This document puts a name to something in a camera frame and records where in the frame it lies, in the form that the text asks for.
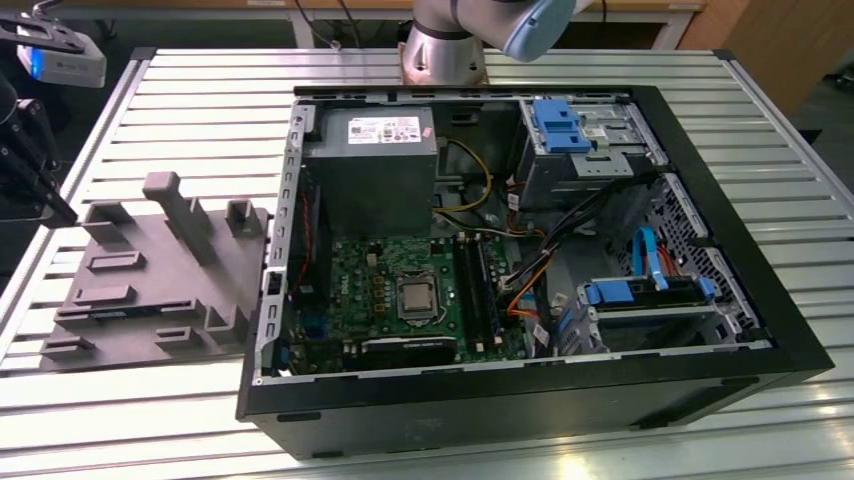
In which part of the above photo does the blue flat data wire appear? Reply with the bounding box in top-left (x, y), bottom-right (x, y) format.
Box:
top-left (637, 227), bottom-right (671, 292)

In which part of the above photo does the yellow wire bundle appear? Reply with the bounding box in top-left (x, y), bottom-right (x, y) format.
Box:
top-left (432, 138), bottom-right (495, 217)

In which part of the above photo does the black graphics card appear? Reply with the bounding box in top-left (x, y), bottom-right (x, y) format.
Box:
top-left (359, 335), bottom-right (459, 371)

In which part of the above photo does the white framed desk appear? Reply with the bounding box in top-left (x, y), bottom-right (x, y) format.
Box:
top-left (290, 0), bottom-right (709, 51)

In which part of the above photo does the blue plastic bracket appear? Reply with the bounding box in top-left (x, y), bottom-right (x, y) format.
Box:
top-left (553, 299), bottom-right (589, 351)

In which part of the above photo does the blue plastic drive latch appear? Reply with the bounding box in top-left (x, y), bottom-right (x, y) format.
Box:
top-left (533, 99), bottom-right (594, 155)

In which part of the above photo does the grey metal drive cage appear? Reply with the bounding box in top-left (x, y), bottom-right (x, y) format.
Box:
top-left (517, 97), bottom-right (669, 211)

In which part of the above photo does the CPU socket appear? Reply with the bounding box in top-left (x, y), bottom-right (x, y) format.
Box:
top-left (392, 269), bottom-right (447, 327)

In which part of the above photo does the blue carrier hard disk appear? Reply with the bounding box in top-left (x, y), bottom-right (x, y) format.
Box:
top-left (577, 277), bottom-right (719, 314)

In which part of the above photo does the grey camera with blue light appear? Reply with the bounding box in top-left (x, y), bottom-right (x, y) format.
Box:
top-left (16, 30), bottom-right (110, 90)

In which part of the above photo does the green motherboard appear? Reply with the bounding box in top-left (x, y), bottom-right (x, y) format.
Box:
top-left (286, 234), bottom-right (535, 374)

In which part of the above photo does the grey power supply unit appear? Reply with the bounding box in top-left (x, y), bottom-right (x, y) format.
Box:
top-left (303, 102), bottom-right (442, 236)

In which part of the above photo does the black cable bundle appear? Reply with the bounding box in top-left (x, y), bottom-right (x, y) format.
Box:
top-left (497, 172), bottom-right (662, 294)

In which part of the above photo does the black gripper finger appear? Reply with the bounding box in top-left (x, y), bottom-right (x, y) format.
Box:
top-left (0, 97), bottom-right (80, 230)

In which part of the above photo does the wooden cabinet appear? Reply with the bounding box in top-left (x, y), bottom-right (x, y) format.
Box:
top-left (679, 0), bottom-right (854, 116)

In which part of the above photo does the black PC case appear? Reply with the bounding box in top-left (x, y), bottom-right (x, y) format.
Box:
top-left (234, 84), bottom-right (835, 459)

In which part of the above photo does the orange wire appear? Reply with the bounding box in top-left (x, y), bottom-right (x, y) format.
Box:
top-left (505, 249), bottom-right (557, 319)

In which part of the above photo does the red data wire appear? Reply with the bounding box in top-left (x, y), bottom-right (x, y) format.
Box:
top-left (657, 243), bottom-right (683, 281)

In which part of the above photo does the grey parts rack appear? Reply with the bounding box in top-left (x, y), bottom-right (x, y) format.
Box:
top-left (38, 171), bottom-right (275, 374)

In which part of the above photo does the black RAM slot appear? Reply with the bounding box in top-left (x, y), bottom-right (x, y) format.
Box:
top-left (453, 235), bottom-right (483, 352)

